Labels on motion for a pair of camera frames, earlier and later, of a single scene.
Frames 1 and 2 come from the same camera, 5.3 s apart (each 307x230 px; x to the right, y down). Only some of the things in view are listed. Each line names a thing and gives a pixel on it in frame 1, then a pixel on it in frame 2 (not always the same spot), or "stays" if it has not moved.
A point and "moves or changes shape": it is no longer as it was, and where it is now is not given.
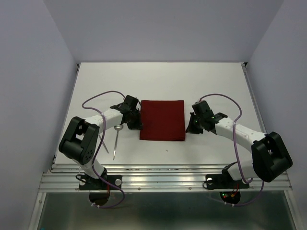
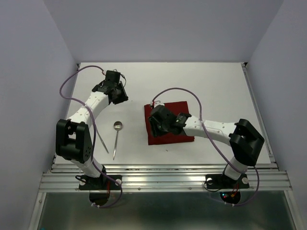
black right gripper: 191,129 → 156,130
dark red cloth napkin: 162,120 moves or changes shape
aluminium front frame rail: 150,178 stays
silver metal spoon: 117,127 stays
